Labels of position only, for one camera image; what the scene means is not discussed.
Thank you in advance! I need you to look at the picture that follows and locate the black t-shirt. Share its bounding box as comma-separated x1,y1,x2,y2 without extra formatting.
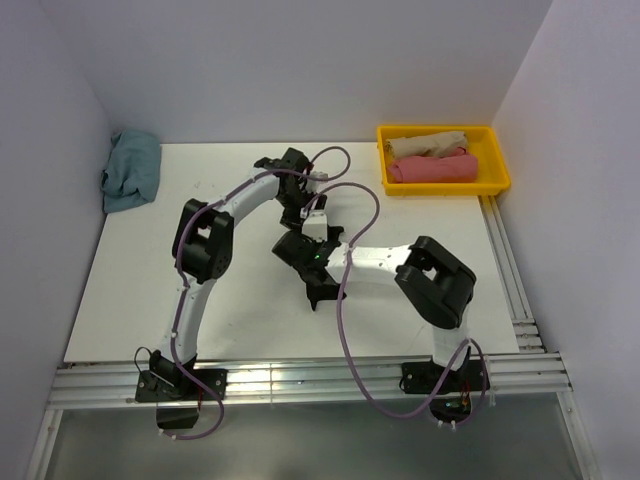
305,226,344,311

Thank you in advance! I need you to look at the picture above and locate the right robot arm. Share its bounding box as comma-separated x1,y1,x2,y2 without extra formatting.
272,227,477,390

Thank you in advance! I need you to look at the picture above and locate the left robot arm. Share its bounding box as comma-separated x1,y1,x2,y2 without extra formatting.
149,148,330,399

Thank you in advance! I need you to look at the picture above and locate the yellow plastic bin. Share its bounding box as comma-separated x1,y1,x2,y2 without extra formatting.
377,125,511,196

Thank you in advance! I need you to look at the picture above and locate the beige rolled t-shirt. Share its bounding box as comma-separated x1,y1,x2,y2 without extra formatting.
384,131,468,159

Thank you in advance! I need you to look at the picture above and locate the pink rolled t-shirt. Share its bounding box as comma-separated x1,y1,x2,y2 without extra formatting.
388,154,478,183

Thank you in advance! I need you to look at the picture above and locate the blue crumpled t-shirt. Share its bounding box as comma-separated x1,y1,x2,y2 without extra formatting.
101,129,161,214

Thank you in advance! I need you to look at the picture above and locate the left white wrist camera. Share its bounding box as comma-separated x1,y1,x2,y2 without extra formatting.
304,171,329,194

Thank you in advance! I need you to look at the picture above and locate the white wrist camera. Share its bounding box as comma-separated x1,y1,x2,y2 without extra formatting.
304,171,329,194
300,209,329,242

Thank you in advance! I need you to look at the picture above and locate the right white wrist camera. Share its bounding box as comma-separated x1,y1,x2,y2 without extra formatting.
300,209,329,242

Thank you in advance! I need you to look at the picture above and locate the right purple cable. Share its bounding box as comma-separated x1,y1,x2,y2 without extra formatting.
299,182,489,429

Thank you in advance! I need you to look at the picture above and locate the purple cable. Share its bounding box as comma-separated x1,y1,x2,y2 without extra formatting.
299,182,489,429
169,146,351,441

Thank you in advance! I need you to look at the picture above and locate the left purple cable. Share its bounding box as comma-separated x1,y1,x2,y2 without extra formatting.
169,146,351,441

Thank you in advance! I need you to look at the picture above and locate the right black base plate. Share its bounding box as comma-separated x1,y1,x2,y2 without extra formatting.
399,360,491,395

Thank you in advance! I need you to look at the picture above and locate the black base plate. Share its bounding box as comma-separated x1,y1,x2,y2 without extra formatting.
134,368,228,403
399,360,491,395

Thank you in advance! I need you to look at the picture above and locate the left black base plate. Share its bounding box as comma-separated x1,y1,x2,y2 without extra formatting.
134,368,228,403

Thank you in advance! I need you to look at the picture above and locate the aluminium mounting rail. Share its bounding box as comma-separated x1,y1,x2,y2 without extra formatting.
45,353,573,411

